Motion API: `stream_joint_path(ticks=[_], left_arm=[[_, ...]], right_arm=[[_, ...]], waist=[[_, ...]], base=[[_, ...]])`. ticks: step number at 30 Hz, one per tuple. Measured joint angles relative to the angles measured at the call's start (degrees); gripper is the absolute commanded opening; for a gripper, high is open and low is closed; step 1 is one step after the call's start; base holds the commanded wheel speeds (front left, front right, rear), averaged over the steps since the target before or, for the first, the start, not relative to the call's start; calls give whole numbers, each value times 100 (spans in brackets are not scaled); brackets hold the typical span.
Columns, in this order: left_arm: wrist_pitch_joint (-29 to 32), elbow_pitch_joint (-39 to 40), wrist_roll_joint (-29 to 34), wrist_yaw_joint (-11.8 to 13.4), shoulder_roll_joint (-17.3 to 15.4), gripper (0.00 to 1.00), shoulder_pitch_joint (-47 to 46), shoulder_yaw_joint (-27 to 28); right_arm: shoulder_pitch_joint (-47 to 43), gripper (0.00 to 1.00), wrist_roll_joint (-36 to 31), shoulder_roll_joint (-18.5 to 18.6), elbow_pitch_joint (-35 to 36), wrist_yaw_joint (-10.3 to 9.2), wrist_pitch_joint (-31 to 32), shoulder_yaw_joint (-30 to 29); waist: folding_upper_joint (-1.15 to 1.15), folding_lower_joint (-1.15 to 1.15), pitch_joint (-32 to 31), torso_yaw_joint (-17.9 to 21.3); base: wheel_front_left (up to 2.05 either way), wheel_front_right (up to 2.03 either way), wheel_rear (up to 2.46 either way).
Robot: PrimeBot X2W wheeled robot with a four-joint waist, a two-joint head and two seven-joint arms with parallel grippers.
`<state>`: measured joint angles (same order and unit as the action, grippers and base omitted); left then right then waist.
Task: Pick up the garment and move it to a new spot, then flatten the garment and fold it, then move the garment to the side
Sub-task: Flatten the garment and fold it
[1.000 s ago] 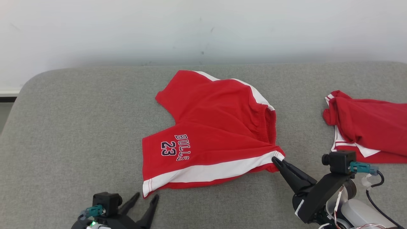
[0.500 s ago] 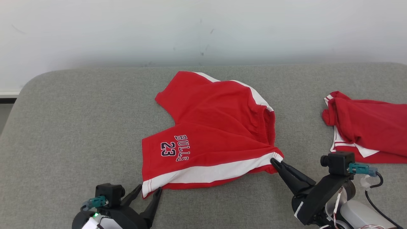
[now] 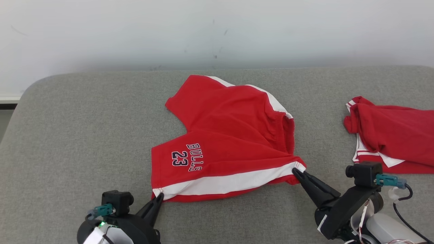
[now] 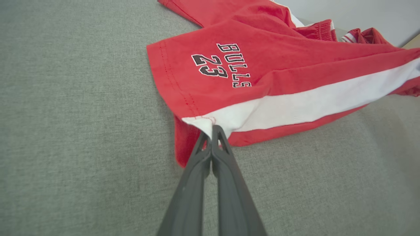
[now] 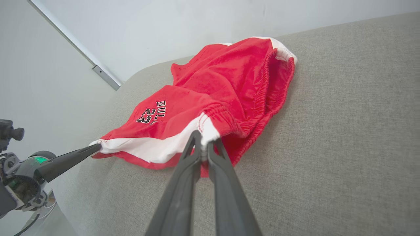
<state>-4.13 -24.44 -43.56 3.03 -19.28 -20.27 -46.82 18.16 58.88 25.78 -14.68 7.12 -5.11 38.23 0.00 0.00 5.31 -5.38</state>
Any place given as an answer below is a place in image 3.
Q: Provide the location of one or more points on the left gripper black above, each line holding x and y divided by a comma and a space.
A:
142, 232

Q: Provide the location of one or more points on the red Bulls shorts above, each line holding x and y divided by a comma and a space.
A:
230, 135

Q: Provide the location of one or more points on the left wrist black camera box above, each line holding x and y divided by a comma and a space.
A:
117, 201

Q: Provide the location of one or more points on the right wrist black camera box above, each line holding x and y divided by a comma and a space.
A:
364, 174

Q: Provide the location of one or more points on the wrist teal connector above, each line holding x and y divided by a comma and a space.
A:
390, 180
101, 210

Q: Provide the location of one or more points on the white wall baseboard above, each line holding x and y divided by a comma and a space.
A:
10, 100

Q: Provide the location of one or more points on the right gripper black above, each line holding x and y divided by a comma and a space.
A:
342, 213

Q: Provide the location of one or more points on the left wrist teal connector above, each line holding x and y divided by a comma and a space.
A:
101, 210

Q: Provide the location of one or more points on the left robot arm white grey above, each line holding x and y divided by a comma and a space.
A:
98, 237

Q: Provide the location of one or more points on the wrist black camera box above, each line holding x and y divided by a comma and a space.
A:
364, 174
117, 201

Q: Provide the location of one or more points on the red Bulls jersey shirt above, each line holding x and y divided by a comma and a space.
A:
390, 135

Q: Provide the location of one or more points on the right wrist teal connector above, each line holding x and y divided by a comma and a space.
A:
390, 180

